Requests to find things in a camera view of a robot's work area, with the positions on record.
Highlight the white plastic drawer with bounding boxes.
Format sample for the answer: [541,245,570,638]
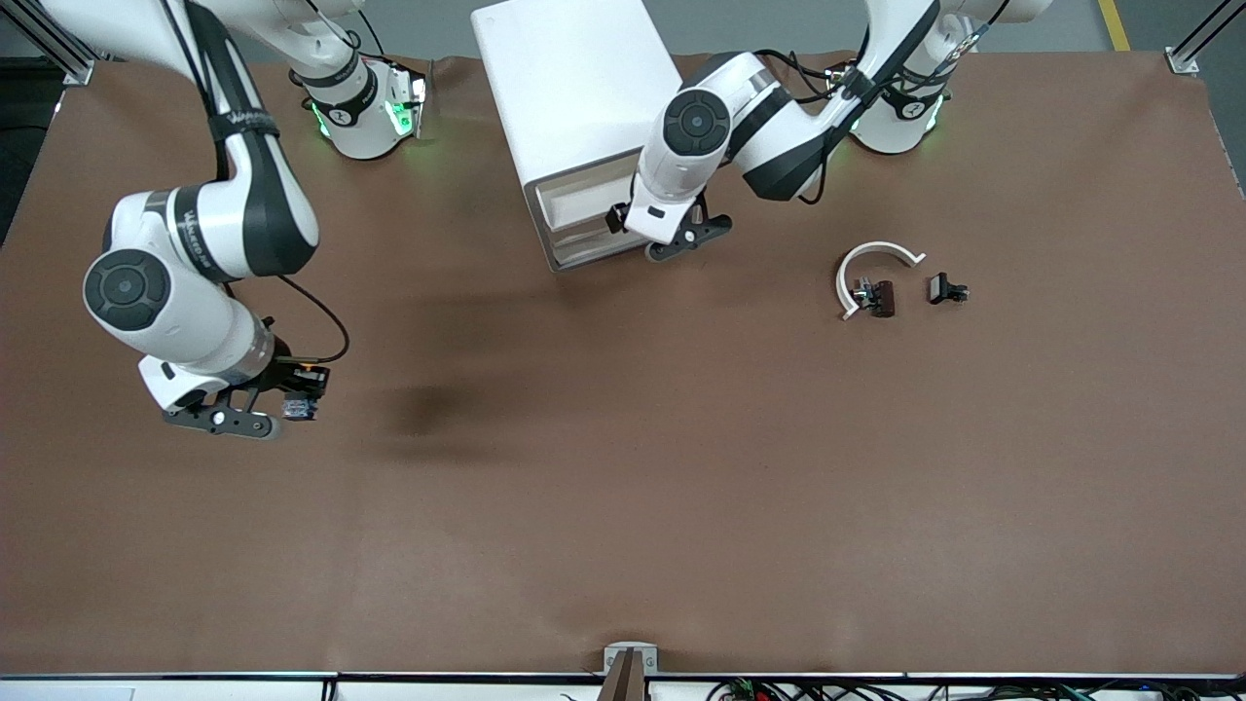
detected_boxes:
[531,166,651,244]
[545,226,651,256]
[551,240,673,273]

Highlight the grey metal camera bracket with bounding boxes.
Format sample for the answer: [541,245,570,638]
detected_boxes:
[604,643,659,701]

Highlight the white drawer cabinet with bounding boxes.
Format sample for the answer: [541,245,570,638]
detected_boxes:
[471,0,687,274]

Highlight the black arm base cable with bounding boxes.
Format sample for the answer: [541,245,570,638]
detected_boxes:
[754,49,858,98]

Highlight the aluminium frame post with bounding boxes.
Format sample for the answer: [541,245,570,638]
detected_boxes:
[1168,0,1246,77]
[0,0,98,87]

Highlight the brown table cover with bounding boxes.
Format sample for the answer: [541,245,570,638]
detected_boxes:
[0,49,1246,678]

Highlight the white half-ring clamp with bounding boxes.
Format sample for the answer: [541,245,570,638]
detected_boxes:
[837,241,927,321]

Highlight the brown cylinder with metal fitting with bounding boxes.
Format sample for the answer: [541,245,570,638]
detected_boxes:
[853,278,898,319]

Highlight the black cable bundle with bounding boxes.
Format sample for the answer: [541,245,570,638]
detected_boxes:
[706,679,1246,701]

